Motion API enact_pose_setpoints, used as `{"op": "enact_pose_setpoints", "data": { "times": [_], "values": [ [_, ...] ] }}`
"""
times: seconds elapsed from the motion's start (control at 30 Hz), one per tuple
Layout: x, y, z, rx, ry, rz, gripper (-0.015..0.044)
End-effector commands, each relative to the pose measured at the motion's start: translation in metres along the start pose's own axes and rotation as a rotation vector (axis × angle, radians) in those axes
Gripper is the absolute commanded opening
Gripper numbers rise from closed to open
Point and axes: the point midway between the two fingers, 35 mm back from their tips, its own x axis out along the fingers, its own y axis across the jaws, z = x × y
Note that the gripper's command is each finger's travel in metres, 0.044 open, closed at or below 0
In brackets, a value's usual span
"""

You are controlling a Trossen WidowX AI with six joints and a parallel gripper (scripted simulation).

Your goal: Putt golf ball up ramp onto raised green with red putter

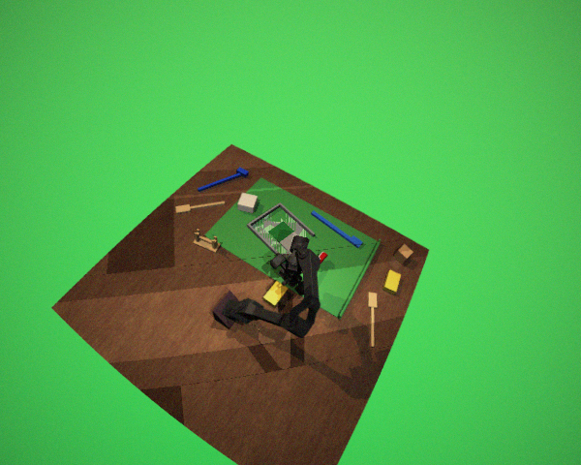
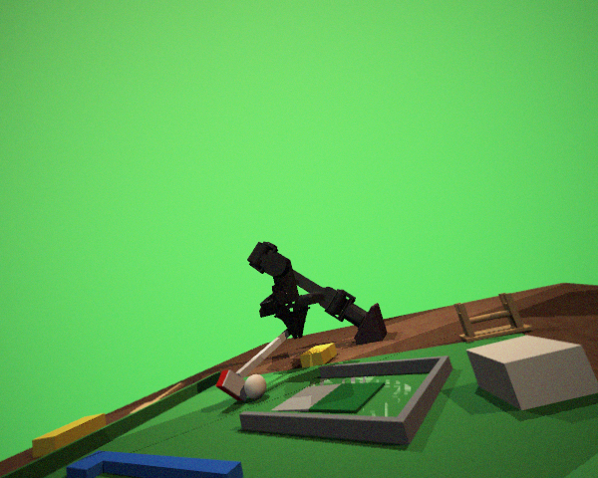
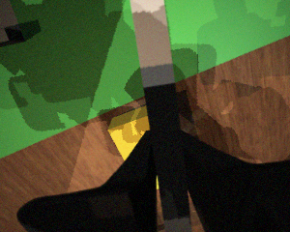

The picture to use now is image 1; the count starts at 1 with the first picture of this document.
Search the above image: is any yellow rectangular bar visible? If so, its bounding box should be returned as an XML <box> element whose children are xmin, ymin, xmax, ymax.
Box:
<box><xmin>382</xmin><ymin>270</ymin><xmax>401</xmax><ymax>295</ymax></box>
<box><xmin>262</xmin><ymin>281</ymin><xmax>288</xmax><ymax>308</ymax></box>

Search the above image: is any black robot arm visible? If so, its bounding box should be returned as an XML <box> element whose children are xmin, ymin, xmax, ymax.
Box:
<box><xmin>222</xmin><ymin>235</ymin><xmax>321</xmax><ymax>338</ymax></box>

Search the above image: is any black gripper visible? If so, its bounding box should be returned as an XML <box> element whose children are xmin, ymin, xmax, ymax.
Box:
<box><xmin>270</xmin><ymin>254</ymin><xmax>304</xmax><ymax>295</ymax></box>

